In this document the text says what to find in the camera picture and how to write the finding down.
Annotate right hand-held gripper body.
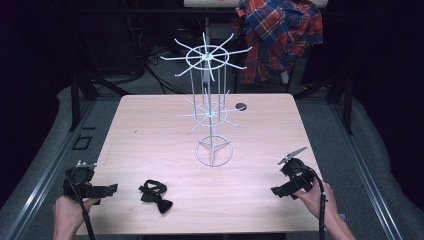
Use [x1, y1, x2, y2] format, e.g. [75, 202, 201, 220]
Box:
[277, 146, 317, 201]

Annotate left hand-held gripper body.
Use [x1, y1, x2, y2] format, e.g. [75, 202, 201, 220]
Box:
[62, 160, 102, 206]

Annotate person's right hand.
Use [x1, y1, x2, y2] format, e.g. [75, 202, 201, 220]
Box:
[293, 181, 342, 231]

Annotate person's left hand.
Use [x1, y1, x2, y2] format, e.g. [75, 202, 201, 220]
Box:
[52, 194, 101, 236]

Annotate black bow tie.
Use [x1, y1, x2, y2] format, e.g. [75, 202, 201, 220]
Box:
[138, 179, 174, 215]

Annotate plaid shirt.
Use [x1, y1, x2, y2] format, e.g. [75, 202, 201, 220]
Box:
[232, 0, 325, 85]

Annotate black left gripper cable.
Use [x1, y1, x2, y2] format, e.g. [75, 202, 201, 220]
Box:
[65, 170, 97, 240]

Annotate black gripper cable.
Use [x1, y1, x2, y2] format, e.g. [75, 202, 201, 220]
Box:
[65, 170, 97, 240]
[301, 165, 328, 240]

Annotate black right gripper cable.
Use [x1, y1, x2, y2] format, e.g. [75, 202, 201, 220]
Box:
[301, 165, 328, 240]

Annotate aluminium floor rail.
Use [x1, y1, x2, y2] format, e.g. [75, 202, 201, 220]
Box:
[2, 99, 98, 240]
[328, 103, 405, 240]

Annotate black metal frame stand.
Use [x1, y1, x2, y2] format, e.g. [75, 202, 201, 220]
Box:
[68, 13, 132, 133]
[293, 71, 355, 136]

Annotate white wire display rack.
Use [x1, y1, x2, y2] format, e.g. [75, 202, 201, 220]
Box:
[159, 31, 254, 168]

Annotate black floor cables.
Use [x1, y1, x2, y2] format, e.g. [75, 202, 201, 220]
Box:
[131, 43, 188, 95]

